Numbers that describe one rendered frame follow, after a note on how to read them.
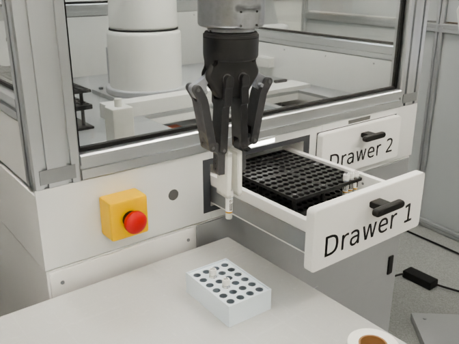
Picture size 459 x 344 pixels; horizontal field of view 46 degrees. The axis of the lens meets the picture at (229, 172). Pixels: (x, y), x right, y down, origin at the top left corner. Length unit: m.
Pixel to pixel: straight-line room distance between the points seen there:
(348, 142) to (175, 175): 0.47
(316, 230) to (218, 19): 0.36
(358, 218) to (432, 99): 2.00
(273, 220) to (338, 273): 0.57
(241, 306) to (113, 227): 0.25
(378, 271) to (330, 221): 0.77
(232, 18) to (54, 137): 0.36
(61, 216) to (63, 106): 0.18
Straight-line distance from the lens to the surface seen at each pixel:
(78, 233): 0.97
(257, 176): 1.06
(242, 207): 1.01
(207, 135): 0.74
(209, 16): 0.71
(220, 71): 0.73
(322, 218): 0.86
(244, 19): 0.71
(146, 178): 0.99
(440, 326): 2.23
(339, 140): 1.29
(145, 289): 0.96
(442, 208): 3.00
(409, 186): 1.03
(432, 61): 2.88
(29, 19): 0.86
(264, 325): 0.87
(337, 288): 1.51
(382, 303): 1.73
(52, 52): 0.88
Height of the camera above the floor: 1.27
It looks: 20 degrees down
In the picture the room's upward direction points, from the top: straight up
